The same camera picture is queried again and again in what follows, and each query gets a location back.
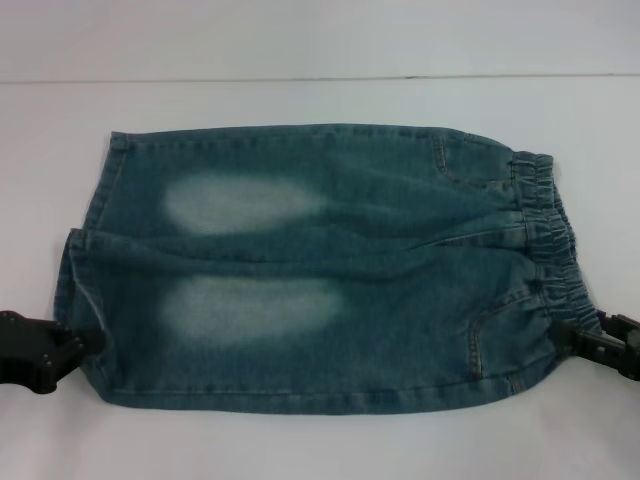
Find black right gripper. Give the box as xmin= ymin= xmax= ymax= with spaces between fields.
xmin=549 ymin=312 xmax=640 ymax=384

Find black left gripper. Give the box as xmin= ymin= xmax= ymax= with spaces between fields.
xmin=0 ymin=309 xmax=107 ymax=397

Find blue denim shorts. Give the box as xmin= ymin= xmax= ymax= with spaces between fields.
xmin=53 ymin=124 xmax=600 ymax=414

